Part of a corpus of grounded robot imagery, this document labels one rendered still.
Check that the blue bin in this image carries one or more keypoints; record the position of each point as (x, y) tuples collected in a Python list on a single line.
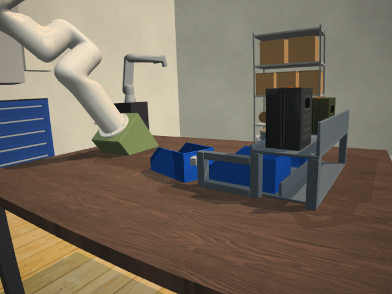
[(275, 169), (176, 165), (296, 162)]

